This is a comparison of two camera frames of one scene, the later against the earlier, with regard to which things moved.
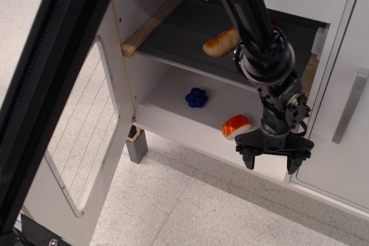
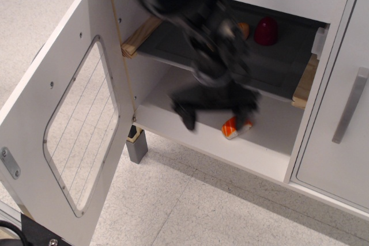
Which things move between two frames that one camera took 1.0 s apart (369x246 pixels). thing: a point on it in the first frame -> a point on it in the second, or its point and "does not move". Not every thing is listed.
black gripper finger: [249, 161] -> [188, 116]
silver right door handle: [351, 104] does not move
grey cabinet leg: [136, 144] does not move
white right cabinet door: [338, 166] does not move
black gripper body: [256, 142] -> [222, 97]
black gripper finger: [294, 161] -> [242, 114]
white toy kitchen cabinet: [179, 41] does not move
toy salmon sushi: [238, 123] does not move
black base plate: [34, 234] does not move
